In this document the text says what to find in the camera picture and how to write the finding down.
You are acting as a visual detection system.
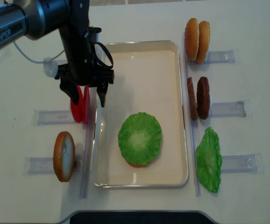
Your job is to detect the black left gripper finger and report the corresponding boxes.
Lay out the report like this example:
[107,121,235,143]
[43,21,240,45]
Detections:
[60,80,79,105]
[97,82,109,108]

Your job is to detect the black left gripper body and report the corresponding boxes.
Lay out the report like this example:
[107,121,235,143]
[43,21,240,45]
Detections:
[59,27,114,87]

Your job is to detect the red tomato slice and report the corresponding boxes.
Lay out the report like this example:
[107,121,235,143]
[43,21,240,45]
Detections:
[83,86,90,124]
[70,86,83,123]

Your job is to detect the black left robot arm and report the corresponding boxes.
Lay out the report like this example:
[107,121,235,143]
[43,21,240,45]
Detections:
[0,0,114,107]

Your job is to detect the clear holder for tomato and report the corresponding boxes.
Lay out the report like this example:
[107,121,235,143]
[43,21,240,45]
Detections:
[32,110,75,126]

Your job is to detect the green lettuce leaf on bun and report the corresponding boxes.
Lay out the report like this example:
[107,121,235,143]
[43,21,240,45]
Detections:
[118,112,162,165]

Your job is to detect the inner brown meat patty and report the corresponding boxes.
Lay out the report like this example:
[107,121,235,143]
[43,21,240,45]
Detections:
[187,77,198,120]

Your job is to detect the brown meat patty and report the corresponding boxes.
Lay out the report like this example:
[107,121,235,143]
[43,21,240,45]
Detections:
[197,77,210,119]
[187,77,198,120]

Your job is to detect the outer brown meat patty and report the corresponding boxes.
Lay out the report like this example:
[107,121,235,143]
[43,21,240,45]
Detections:
[197,77,210,119]

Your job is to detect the standing green lettuce leaf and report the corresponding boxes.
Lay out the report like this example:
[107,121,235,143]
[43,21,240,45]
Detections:
[196,127,222,193]

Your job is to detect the clear holder for patties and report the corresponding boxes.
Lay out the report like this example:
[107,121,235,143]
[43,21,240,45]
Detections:
[209,100,251,118]

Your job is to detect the clear holder for lettuce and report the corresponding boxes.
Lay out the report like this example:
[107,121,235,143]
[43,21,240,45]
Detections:
[222,153,263,173]

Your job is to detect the bun half left rack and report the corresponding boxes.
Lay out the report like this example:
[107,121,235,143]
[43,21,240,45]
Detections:
[53,131,76,182]

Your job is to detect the bun half rack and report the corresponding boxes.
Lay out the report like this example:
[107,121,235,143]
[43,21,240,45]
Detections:
[184,18,199,61]
[53,131,76,182]
[196,21,210,64]

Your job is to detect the white rectangular tray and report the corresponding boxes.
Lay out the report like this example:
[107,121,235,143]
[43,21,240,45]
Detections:
[90,41,189,188]

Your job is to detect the bottom bun on tray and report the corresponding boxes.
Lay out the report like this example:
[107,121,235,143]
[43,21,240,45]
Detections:
[127,161,149,168]

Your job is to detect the clear holder for left bun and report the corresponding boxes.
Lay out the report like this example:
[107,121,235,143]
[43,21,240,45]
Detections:
[23,156,82,175]

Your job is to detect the inner bun half right rack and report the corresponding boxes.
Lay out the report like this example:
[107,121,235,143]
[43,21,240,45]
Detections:
[184,18,199,61]

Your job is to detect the outer bun half right rack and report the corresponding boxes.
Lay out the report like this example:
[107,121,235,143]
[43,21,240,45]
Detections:
[196,21,210,64]

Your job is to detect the black base at table edge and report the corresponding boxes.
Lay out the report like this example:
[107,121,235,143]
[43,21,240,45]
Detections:
[69,211,213,224]

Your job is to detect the clear holder for buns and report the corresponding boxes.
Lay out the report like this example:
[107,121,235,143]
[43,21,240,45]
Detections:
[186,49,239,65]

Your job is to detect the clear rail left side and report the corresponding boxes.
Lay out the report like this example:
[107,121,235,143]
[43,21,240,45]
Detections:
[80,87,97,199]

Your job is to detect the clear rail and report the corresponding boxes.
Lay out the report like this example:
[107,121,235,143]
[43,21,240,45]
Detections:
[182,31,201,197]
[80,87,97,199]

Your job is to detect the white cable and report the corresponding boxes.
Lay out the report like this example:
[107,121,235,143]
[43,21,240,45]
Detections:
[13,41,65,64]

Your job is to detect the clear rail right side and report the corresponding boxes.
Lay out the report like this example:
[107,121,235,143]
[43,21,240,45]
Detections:
[182,31,201,197]

